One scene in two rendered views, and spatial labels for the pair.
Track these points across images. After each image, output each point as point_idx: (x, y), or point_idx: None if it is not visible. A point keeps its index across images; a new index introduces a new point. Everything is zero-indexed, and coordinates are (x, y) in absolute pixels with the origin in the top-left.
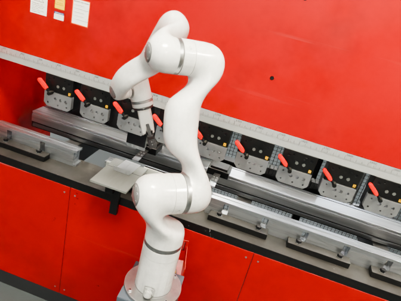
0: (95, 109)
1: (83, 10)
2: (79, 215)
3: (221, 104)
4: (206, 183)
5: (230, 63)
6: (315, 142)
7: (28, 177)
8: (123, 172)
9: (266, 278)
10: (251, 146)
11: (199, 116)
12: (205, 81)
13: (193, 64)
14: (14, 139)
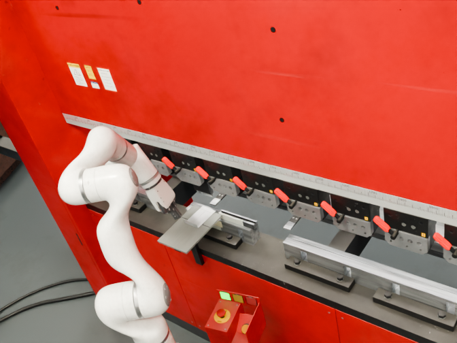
0: (156, 164)
1: (107, 77)
2: (179, 263)
3: (249, 151)
4: (149, 293)
5: (237, 109)
6: (357, 186)
7: (131, 229)
8: (192, 225)
9: (358, 335)
10: (296, 192)
11: (124, 235)
12: (115, 206)
13: (97, 195)
14: None
